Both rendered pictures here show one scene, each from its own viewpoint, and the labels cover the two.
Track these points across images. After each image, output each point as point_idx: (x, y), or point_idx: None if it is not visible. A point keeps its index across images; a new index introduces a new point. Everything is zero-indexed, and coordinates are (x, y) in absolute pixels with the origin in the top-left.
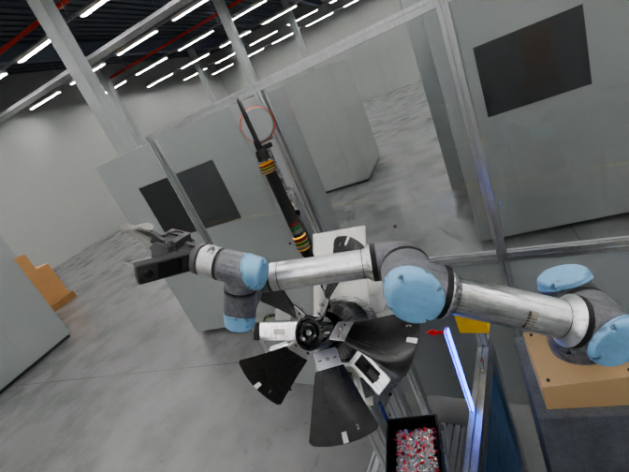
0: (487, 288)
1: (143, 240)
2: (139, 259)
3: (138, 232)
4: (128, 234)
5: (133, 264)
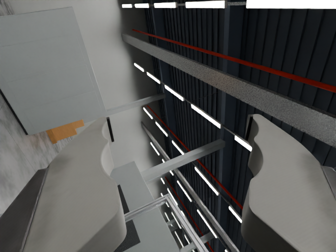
0: None
1: (289, 207)
2: (110, 170)
3: (316, 175)
4: (260, 133)
5: (93, 137)
